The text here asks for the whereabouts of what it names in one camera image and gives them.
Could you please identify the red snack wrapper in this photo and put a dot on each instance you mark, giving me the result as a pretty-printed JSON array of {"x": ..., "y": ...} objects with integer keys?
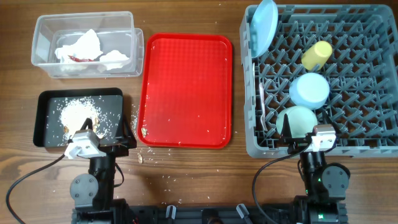
[{"x": 75, "y": 59}]

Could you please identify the small white napkin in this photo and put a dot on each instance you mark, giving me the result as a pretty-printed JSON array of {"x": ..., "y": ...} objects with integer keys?
[{"x": 114, "y": 59}]

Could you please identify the red serving tray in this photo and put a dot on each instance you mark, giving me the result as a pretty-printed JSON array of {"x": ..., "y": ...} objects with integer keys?
[{"x": 186, "y": 96}]

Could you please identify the yellow cup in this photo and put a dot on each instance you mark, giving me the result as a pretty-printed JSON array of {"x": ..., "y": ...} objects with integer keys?
[{"x": 317, "y": 55}]

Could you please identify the grey dishwasher rack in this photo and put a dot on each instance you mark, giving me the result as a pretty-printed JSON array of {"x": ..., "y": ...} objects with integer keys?
[{"x": 361, "y": 72}]

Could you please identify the green bowl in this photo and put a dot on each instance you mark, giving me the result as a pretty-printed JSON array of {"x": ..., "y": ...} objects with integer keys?
[{"x": 301, "y": 121}]

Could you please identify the light blue plate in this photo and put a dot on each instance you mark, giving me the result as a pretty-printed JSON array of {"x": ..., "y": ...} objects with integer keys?
[{"x": 263, "y": 27}]

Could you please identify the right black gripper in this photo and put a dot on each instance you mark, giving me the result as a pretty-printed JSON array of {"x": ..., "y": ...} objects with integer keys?
[{"x": 296, "y": 144}]

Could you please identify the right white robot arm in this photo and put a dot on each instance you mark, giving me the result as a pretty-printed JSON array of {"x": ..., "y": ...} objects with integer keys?
[{"x": 325, "y": 183}]

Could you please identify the large white napkin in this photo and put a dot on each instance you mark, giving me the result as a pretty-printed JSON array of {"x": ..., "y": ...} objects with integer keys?
[{"x": 87, "y": 46}]

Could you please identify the food crumb on table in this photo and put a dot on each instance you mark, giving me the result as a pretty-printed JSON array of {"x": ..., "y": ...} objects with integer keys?
[{"x": 140, "y": 158}]

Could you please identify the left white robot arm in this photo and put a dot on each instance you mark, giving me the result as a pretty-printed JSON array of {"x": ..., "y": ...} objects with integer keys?
[{"x": 93, "y": 192}]

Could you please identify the black rectangular tray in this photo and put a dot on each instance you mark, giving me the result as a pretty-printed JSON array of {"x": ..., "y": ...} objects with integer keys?
[{"x": 48, "y": 131}]

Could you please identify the light blue bowl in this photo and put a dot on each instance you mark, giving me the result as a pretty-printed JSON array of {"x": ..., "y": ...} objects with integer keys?
[{"x": 310, "y": 90}]

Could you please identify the clear plastic waste bin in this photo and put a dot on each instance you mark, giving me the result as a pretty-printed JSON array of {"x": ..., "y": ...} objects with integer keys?
[{"x": 115, "y": 30}]

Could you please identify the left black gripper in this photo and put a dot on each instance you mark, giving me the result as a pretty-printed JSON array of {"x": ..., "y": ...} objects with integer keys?
[{"x": 120, "y": 150}]

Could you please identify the white plastic fork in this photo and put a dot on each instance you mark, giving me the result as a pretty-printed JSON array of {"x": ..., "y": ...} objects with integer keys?
[{"x": 263, "y": 107}]

